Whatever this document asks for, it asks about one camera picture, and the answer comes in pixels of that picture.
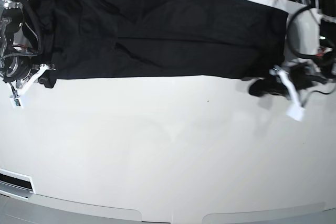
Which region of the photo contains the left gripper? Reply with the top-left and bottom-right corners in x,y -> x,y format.
289,63 -> 319,90

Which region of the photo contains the black t-shirt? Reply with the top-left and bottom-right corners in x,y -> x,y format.
22,0 -> 289,98

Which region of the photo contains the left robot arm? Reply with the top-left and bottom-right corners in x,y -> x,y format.
286,0 -> 335,91

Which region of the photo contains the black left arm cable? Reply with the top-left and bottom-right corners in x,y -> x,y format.
285,6 -> 321,61

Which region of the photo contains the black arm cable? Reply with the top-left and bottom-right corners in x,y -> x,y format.
10,0 -> 44,57
285,6 -> 321,61

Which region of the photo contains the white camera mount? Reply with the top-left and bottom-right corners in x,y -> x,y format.
7,63 -> 56,109
269,65 -> 305,122

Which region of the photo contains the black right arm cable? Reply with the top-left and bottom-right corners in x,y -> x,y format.
10,0 -> 44,57

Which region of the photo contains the white slotted table bracket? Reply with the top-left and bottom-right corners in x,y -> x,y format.
1,168 -> 36,200

